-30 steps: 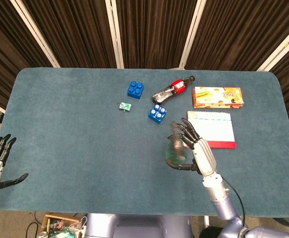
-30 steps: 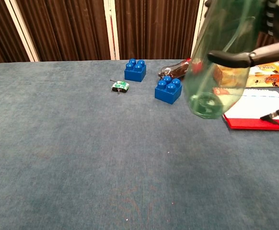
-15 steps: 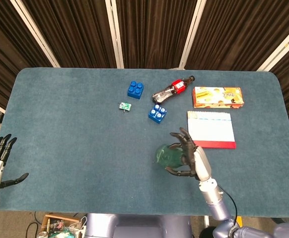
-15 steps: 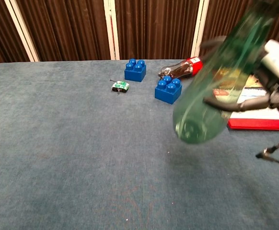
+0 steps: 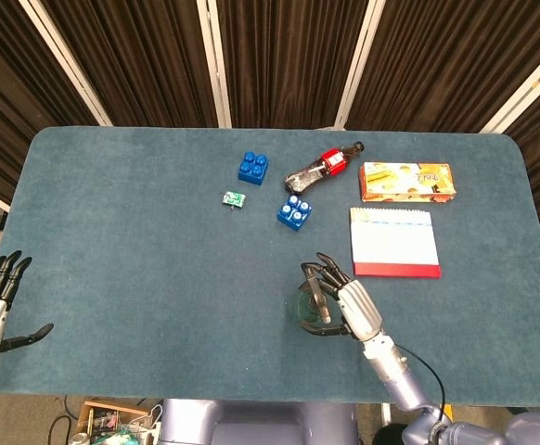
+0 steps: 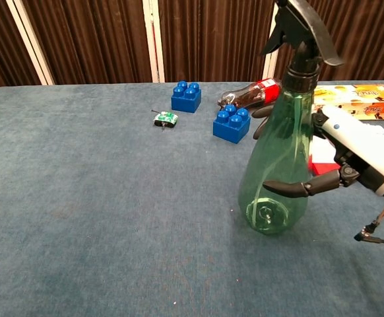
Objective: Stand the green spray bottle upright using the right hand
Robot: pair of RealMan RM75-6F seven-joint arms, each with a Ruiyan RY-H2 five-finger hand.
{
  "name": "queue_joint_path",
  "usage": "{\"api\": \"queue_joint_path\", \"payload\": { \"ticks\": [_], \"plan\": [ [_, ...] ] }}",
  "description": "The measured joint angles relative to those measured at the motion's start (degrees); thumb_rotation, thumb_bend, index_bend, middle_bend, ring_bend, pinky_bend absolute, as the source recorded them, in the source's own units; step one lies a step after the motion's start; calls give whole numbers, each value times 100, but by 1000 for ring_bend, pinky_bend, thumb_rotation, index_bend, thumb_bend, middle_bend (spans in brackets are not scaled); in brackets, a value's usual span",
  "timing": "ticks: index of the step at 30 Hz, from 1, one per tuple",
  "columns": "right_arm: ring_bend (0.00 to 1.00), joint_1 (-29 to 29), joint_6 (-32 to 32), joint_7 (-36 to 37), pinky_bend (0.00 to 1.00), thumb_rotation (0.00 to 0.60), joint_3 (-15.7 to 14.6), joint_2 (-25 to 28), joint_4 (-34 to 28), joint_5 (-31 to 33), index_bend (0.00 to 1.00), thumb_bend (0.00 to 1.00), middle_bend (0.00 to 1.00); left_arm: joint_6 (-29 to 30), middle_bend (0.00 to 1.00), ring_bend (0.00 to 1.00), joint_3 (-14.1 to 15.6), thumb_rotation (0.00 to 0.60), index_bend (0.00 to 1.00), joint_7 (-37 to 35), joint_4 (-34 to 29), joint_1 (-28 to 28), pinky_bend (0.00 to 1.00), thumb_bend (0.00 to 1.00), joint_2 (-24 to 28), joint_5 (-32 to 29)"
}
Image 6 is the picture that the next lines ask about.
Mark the dark brown pleated curtain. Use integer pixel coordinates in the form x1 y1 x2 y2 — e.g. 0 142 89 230
158 0 275 83
0 0 43 93
274 0 384 82
20 0 153 85

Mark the white partition frame post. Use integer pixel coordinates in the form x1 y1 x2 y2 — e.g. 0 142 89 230
142 0 166 83
5 0 55 86
263 0 280 81

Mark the blue plastic building block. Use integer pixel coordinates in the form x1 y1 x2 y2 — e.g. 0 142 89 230
212 104 251 145
171 81 202 114

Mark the green spray bottle black trigger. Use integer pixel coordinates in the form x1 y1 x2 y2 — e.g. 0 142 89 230
238 0 344 235

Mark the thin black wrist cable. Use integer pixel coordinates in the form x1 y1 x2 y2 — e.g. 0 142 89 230
353 203 384 249

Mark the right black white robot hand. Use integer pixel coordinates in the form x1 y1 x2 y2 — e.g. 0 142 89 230
251 104 384 229

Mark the small green toy tank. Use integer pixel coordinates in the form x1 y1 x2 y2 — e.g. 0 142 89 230
150 109 179 130

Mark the orange snack box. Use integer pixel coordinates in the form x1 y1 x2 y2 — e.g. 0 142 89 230
312 84 384 122

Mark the blue felt table mat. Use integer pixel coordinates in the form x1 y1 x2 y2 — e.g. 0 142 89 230
0 79 384 317

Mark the cola bottle red label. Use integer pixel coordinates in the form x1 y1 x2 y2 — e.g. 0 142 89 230
216 77 284 110

